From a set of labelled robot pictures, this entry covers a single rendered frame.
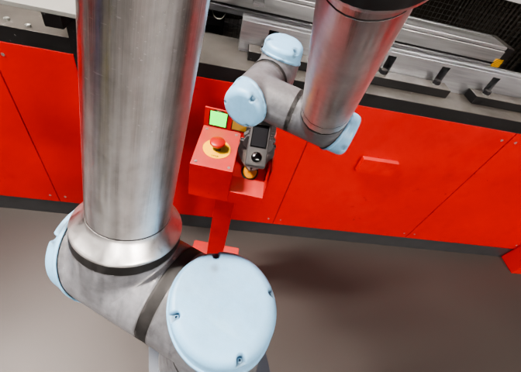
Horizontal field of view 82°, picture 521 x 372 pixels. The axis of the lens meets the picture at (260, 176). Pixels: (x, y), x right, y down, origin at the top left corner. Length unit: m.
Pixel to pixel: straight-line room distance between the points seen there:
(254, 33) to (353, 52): 0.76
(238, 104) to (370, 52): 0.27
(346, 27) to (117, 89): 0.17
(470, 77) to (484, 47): 0.32
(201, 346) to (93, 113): 0.22
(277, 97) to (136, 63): 0.31
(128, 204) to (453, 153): 1.23
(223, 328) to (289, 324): 1.11
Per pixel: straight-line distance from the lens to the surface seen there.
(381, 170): 1.27
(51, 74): 1.12
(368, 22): 0.25
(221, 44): 1.06
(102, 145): 0.26
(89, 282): 0.37
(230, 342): 0.33
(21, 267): 1.59
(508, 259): 2.32
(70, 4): 0.88
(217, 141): 0.76
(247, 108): 0.49
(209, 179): 0.77
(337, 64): 0.30
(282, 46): 0.58
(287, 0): 1.27
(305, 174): 1.24
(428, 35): 1.47
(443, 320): 1.82
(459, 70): 1.28
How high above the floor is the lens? 1.31
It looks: 46 degrees down
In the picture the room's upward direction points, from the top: 17 degrees clockwise
